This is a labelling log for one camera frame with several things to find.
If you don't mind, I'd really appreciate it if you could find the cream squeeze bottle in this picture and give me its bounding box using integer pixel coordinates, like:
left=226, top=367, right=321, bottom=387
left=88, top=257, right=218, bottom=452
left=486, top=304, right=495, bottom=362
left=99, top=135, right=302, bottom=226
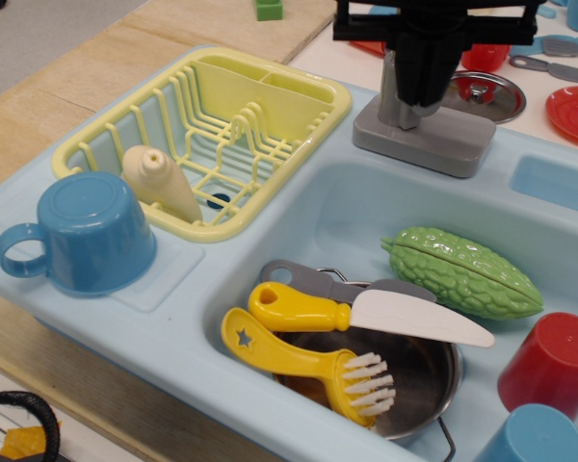
left=121, top=145, right=202, bottom=223

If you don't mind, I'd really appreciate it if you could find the green bitter gourd toy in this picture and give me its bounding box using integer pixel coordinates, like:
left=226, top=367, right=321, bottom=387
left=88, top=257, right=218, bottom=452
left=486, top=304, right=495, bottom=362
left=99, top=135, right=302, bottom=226
left=381, top=226, right=543, bottom=321

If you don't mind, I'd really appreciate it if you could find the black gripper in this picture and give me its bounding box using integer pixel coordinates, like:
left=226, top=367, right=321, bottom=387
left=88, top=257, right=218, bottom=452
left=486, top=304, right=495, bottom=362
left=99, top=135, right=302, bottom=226
left=332, top=1, right=542, bottom=107

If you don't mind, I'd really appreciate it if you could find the blue cup with handle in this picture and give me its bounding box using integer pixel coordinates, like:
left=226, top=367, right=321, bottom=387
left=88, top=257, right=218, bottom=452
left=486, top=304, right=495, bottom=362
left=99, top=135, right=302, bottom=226
left=0, top=171, right=157, bottom=296

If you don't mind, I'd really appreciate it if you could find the grey toy faucet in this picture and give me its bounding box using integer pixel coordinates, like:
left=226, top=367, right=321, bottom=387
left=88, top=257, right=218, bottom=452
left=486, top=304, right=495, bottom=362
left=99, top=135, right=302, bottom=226
left=353, top=51, right=496, bottom=178

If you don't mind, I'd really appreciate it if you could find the red cup in sink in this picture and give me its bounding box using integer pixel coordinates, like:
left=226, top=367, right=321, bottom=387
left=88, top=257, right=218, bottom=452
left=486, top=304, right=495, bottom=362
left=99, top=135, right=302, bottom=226
left=497, top=312, right=578, bottom=421

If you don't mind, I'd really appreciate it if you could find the steel pot lid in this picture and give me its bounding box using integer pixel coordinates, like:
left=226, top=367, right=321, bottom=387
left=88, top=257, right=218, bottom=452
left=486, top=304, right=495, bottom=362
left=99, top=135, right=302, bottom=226
left=442, top=71, right=526, bottom=124

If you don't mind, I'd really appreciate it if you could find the yellow cloth piece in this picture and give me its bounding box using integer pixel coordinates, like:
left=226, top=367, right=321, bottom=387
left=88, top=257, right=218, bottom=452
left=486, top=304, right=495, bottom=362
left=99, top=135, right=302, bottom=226
left=0, top=426, right=47, bottom=460

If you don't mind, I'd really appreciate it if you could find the red cup upright on table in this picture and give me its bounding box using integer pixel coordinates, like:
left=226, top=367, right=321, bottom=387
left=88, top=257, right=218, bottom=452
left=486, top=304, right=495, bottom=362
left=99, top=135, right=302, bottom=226
left=460, top=44, right=512, bottom=73

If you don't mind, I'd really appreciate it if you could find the grey toy spatula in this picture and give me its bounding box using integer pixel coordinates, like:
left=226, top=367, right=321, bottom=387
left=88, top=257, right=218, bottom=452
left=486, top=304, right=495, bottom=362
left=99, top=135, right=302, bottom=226
left=542, top=38, right=578, bottom=57

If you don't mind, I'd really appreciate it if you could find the black cable loop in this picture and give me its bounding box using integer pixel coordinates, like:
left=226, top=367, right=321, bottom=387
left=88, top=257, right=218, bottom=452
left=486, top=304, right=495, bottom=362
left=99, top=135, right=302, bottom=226
left=0, top=391, right=62, bottom=462

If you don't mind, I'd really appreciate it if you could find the yellow scrub brush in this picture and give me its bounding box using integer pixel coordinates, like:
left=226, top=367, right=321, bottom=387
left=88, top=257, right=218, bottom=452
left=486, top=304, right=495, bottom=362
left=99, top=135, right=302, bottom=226
left=221, top=308, right=396, bottom=428

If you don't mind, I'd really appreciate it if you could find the green block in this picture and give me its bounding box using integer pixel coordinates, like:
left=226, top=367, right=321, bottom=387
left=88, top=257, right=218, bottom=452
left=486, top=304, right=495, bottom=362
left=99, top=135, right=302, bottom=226
left=254, top=0, right=284, bottom=21

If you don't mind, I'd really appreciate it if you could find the red cup lying down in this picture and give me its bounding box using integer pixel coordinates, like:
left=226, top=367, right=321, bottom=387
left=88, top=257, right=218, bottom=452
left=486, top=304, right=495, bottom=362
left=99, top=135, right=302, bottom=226
left=350, top=40, right=386, bottom=57

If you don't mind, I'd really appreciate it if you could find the blue toy spatula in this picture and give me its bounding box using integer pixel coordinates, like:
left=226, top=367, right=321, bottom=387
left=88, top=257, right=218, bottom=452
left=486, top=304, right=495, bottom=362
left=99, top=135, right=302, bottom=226
left=510, top=35, right=578, bottom=57

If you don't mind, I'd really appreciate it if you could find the red plate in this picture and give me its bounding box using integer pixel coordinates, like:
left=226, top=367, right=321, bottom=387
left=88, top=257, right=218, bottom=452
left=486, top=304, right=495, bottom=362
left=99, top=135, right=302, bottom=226
left=545, top=86, right=578, bottom=143

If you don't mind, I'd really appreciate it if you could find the yellow dish rack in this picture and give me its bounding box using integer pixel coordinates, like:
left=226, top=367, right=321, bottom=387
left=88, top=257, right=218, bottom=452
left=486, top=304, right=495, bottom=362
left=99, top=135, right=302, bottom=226
left=51, top=47, right=352, bottom=243

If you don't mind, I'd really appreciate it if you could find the blue cup bottom right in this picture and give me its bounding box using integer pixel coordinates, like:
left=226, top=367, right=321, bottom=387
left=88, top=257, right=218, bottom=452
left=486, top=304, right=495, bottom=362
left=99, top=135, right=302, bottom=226
left=474, top=403, right=578, bottom=462

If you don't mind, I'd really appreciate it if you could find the light blue toy sink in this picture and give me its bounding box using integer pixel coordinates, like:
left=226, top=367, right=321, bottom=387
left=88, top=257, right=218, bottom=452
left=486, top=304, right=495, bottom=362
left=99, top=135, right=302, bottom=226
left=0, top=109, right=578, bottom=461

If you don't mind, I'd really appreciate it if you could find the yellow handled white knife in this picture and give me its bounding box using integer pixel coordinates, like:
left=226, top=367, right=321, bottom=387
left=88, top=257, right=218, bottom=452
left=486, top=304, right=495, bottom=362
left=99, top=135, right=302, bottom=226
left=248, top=282, right=495, bottom=348

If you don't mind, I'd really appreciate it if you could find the grey toy utensil in sink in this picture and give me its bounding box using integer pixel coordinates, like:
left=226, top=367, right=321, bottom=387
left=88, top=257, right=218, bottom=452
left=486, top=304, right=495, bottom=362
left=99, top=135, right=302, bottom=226
left=260, top=260, right=436, bottom=304

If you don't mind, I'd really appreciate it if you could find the steel pot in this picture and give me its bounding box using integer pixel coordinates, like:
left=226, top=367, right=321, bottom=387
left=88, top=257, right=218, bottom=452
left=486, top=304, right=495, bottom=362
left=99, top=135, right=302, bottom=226
left=280, top=329, right=462, bottom=461

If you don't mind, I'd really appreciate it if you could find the grey knife on table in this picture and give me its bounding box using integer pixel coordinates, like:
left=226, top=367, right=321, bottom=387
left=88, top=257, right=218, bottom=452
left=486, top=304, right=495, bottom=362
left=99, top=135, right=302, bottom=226
left=509, top=56, right=578, bottom=83

